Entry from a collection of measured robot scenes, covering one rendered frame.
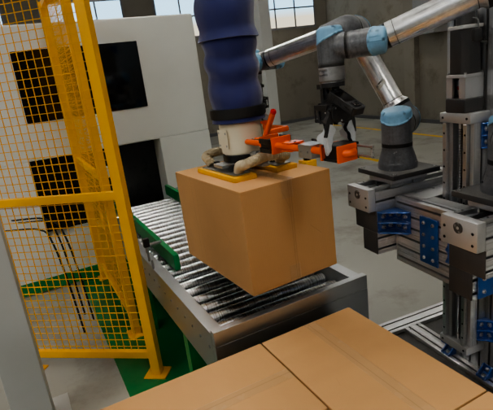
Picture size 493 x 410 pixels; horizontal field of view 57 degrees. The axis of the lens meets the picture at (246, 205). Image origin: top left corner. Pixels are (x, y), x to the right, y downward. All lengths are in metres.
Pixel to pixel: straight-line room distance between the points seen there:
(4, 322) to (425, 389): 1.65
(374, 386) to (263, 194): 0.71
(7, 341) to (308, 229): 1.36
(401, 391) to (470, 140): 0.84
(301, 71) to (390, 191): 10.83
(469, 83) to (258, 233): 0.86
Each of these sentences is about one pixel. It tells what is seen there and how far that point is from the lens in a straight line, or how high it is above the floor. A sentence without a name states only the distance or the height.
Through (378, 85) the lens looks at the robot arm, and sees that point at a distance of 1.99.
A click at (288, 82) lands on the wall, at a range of 12.37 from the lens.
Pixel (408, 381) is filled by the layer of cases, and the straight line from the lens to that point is 1.52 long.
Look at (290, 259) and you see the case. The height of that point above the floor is 0.78.
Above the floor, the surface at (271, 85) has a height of 1.30.
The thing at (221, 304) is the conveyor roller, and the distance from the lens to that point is 2.01.
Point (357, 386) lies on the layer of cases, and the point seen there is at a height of 0.54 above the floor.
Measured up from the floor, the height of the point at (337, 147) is 1.23.
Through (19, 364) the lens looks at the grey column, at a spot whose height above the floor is 0.38.
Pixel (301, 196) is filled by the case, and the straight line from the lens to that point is 1.72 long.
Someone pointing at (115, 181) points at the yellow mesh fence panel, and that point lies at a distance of 2.20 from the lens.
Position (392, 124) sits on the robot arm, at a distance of 1.84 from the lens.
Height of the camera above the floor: 1.48
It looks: 16 degrees down
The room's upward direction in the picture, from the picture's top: 7 degrees counter-clockwise
